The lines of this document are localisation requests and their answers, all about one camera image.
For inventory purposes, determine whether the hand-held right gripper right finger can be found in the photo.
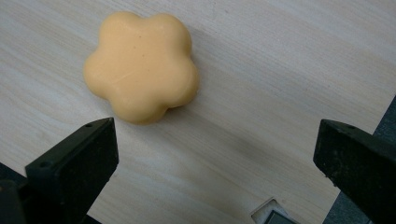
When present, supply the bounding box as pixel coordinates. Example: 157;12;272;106
313;119;396;224

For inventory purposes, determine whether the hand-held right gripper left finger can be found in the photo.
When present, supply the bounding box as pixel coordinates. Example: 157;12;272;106
21;117;120;224

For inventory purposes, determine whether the orange flower-shaped soap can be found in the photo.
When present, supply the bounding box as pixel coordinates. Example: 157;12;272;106
82;11;200;126

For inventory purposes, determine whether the grey table cable port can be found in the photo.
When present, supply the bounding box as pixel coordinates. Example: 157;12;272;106
250;197;302;224

